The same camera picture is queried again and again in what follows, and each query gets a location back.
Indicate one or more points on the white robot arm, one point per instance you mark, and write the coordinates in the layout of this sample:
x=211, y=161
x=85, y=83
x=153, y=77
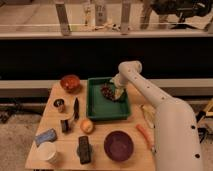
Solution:
x=176, y=140

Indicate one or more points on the purple bowl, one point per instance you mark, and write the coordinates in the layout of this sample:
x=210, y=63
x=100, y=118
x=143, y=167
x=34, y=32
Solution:
x=118, y=146

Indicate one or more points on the red-brown bowl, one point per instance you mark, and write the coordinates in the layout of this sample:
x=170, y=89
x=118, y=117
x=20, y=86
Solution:
x=70, y=83

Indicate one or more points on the small metal cup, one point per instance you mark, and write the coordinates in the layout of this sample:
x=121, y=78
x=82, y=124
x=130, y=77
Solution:
x=59, y=104

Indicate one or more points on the white paper cup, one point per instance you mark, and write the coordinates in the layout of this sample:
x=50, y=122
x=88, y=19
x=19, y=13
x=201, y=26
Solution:
x=47, y=152

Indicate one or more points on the orange apple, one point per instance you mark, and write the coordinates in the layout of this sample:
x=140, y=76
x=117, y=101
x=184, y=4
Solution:
x=87, y=126

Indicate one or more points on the black wheeled stand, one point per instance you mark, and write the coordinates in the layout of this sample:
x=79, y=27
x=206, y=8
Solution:
x=207, y=112

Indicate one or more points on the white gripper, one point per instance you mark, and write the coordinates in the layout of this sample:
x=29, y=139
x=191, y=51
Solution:
x=119, y=89

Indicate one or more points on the orange-handled spatula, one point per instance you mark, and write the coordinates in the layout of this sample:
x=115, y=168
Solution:
x=149, y=141

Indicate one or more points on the green plastic tray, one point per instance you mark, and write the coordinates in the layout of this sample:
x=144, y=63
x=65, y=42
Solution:
x=99, y=108

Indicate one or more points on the yellow banana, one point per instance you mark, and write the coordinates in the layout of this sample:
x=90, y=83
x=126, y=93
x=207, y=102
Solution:
x=149, y=114

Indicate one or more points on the blue sponge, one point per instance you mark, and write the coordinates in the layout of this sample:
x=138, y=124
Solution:
x=47, y=136

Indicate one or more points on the dark red grape bunch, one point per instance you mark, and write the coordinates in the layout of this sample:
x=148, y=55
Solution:
x=107, y=92

